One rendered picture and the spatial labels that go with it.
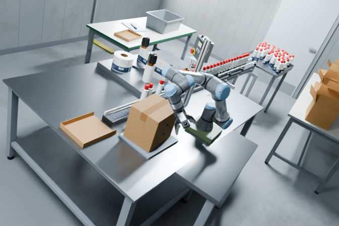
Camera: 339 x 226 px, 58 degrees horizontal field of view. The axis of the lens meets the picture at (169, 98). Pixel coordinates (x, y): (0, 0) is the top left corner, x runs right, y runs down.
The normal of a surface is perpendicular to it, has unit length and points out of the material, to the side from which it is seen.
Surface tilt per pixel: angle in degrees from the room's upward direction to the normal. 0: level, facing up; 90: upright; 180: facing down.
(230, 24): 90
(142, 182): 0
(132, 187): 0
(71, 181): 0
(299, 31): 90
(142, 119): 90
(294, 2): 90
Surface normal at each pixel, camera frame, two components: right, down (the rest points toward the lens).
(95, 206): 0.28, -0.83
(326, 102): -0.48, 0.47
